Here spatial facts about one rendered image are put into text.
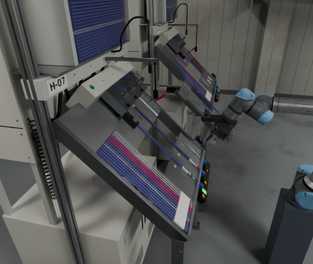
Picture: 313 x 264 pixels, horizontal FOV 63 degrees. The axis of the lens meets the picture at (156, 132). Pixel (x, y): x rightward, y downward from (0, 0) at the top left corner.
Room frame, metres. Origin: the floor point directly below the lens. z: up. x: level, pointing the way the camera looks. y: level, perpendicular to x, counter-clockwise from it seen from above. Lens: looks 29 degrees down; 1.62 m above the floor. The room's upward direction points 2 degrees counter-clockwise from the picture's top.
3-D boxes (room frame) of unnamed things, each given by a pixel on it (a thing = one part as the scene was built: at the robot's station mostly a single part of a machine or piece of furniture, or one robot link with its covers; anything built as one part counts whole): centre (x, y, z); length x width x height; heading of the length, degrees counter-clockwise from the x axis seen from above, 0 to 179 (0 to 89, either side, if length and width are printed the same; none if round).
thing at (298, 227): (1.08, -0.81, 0.27); 0.18 x 0.18 x 0.55; 72
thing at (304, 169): (1.07, -0.81, 0.72); 0.13 x 0.12 x 0.14; 154
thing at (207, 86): (2.57, -0.16, 0.65); 1.01 x 0.73 x 1.29; 74
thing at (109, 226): (1.21, 0.41, 0.31); 0.70 x 0.65 x 0.62; 164
